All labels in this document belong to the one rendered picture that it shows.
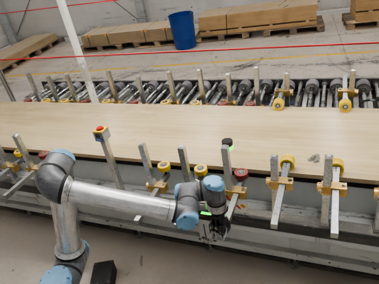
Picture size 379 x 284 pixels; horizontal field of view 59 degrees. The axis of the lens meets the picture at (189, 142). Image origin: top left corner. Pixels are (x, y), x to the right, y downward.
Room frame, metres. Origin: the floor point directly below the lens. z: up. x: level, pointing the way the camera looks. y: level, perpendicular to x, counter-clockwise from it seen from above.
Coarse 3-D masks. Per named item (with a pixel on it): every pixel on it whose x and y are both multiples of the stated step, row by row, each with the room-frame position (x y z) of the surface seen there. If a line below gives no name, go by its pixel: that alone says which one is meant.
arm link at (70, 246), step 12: (48, 156) 1.21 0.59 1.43; (60, 156) 1.20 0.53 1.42; (72, 156) 1.25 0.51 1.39; (60, 168) 1.14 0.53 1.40; (72, 168) 1.22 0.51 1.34; (72, 204) 1.19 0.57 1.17; (60, 216) 1.17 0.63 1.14; (72, 216) 1.19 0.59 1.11; (60, 228) 1.17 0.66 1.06; (72, 228) 1.18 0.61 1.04; (60, 240) 1.18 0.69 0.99; (72, 240) 1.18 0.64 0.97; (84, 240) 1.31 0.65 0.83; (60, 252) 1.18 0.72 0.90; (72, 252) 1.18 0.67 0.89; (84, 252) 1.21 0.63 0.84; (72, 264) 1.15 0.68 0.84; (84, 264) 1.19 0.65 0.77
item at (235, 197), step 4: (240, 180) 1.51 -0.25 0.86; (244, 180) 1.52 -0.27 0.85; (240, 184) 1.48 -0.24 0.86; (232, 196) 1.39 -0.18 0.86; (236, 196) 1.39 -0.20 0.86; (232, 200) 1.36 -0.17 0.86; (236, 200) 1.36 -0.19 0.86; (232, 204) 1.33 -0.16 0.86; (236, 204) 1.35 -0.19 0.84; (228, 208) 1.30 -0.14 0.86; (232, 208) 1.30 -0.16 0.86; (228, 212) 1.28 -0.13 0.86; (232, 212) 1.28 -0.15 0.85; (228, 216) 1.25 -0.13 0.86
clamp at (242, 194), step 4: (236, 188) 1.44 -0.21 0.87; (240, 188) 1.43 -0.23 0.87; (228, 192) 1.43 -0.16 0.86; (232, 192) 1.42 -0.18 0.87; (236, 192) 1.41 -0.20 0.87; (240, 192) 1.40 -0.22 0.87; (244, 192) 1.39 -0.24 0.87; (228, 196) 1.43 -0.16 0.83; (240, 196) 1.40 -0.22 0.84; (244, 196) 1.39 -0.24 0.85
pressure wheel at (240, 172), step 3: (237, 168) 1.57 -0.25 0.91; (240, 168) 1.56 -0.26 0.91; (243, 168) 1.56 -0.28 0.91; (234, 171) 1.55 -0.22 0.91; (237, 171) 1.54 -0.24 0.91; (240, 171) 1.53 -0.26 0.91; (243, 171) 1.53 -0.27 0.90; (246, 171) 1.52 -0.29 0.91; (234, 174) 1.54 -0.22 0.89; (237, 174) 1.51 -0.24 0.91; (240, 174) 1.51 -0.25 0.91; (243, 174) 1.50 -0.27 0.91; (246, 174) 1.50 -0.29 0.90; (237, 177) 1.50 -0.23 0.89; (240, 177) 1.50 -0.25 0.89; (243, 177) 1.49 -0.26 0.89; (246, 177) 1.50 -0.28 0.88; (243, 186) 1.53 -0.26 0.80
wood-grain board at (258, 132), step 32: (0, 128) 2.81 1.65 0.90; (32, 128) 2.68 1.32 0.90; (64, 128) 2.56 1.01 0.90; (128, 128) 2.34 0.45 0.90; (160, 128) 2.24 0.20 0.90; (192, 128) 2.15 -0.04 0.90; (224, 128) 2.06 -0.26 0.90; (256, 128) 1.98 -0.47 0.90; (288, 128) 1.90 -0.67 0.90; (320, 128) 1.83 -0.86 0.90; (352, 128) 1.76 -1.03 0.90; (128, 160) 1.92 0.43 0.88; (160, 160) 1.82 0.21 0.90; (192, 160) 1.75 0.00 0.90; (256, 160) 1.62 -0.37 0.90; (320, 160) 1.51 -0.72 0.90; (352, 160) 1.45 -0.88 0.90
